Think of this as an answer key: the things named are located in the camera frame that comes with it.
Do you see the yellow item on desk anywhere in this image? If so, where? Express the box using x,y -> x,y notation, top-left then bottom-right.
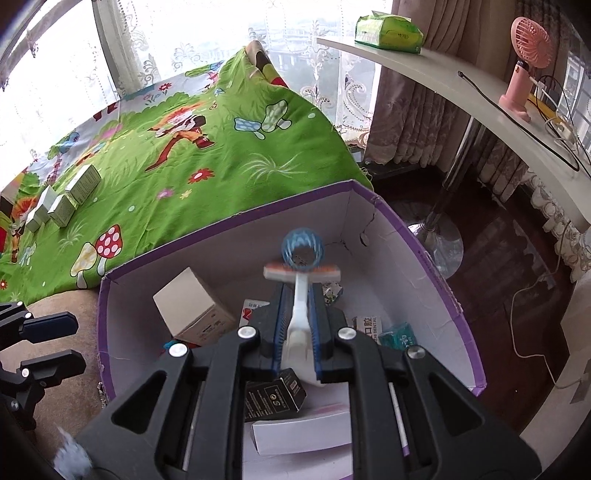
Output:
531,95 -> 561,116

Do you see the cream box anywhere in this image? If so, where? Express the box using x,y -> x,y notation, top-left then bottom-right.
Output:
47,194 -> 77,228

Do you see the long white printed box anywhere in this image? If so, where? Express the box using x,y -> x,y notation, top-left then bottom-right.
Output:
353,315 -> 384,344

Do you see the white box blue label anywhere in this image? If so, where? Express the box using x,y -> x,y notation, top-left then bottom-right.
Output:
65,165 -> 101,206

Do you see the grey window pillar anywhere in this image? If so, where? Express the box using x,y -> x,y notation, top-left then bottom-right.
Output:
92,0 -> 160,95

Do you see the teal box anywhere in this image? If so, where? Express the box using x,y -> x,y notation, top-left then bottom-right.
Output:
379,322 -> 419,349

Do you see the beige cardboard box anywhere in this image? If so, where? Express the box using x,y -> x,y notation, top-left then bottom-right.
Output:
152,267 -> 238,348

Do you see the white curved desk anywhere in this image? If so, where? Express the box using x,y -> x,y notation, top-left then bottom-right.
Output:
316,37 -> 591,278

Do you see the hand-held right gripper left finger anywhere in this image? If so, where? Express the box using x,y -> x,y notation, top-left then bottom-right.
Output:
76,281 -> 289,480

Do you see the green tissue pack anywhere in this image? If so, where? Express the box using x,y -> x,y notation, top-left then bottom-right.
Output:
355,13 -> 426,55

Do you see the purple cardboard box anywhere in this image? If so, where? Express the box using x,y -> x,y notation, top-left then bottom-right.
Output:
97,180 -> 488,480

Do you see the pink handheld fan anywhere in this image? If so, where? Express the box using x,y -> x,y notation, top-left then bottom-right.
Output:
499,16 -> 555,123

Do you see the tall white box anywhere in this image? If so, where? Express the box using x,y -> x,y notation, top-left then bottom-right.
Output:
34,185 -> 58,215

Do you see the black cable on desk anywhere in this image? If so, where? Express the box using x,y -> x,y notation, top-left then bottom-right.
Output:
457,70 -> 580,172

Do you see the white cable on floor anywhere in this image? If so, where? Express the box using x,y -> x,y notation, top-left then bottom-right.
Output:
509,272 -> 591,391

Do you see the white lace curtain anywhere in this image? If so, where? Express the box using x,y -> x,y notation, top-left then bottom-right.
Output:
0,0 -> 393,153
526,171 -> 591,282

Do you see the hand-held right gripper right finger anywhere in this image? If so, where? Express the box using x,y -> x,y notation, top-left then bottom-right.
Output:
307,281 -> 541,480

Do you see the large white pink box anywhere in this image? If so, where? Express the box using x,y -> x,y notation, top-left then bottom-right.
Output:
252,402 -> 354,455

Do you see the white box red print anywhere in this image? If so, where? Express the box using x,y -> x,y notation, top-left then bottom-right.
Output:
239,298 -> 271,330

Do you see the brown patterned curtain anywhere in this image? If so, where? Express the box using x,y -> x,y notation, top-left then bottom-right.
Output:
365,0 -> 522,195

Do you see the black box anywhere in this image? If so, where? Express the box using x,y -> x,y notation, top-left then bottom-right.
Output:
244,368 -> 308,423

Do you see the green cartoon printed blanket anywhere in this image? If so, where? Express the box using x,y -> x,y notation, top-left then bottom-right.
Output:
0,41 -> 375,305

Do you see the small silver box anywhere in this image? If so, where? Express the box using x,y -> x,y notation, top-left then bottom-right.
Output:
25,209 -> 49,233

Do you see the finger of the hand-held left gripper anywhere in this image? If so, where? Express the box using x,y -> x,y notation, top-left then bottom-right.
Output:
18,349 -> 88,388
0,301 -> 80,344

